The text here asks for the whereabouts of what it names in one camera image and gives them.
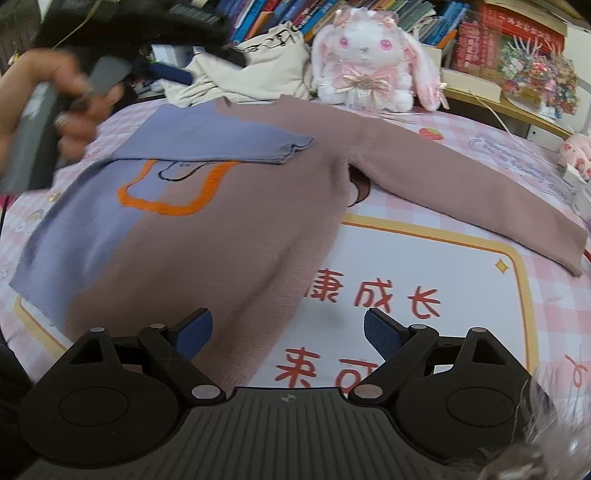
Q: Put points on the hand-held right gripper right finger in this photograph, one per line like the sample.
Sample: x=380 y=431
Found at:
x=383 y=335

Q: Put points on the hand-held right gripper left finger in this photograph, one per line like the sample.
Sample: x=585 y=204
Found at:
x=196 y=333

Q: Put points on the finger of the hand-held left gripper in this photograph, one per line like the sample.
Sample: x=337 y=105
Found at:
x=171 y=74
x=231 y=55

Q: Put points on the brown and purple sweater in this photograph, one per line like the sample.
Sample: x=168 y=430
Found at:
x=258 y=207

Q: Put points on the person's left hand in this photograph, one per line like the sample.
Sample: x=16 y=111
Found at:
x=27 y=78

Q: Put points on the cream cloth bag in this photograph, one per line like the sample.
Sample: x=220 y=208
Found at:
x=258 y=69

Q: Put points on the row of colourful books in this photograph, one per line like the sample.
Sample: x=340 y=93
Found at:
x=286 y=14

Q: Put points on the white and pink rabbit plush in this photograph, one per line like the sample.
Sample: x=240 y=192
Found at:
x=364 y=50

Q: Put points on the fluffy pale fur trim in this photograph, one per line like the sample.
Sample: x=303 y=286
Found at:
x=545 y=424

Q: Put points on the red boxed book set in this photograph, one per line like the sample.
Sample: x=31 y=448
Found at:
x=480 y=46

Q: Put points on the white and wooden bookshelf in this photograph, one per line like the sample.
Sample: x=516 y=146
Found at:
x=517 y=108

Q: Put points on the pink pig plush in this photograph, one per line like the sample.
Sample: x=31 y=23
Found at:
x=577 y=154

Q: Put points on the colourful flower ornament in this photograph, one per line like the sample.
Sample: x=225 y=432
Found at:
x=540 y=78

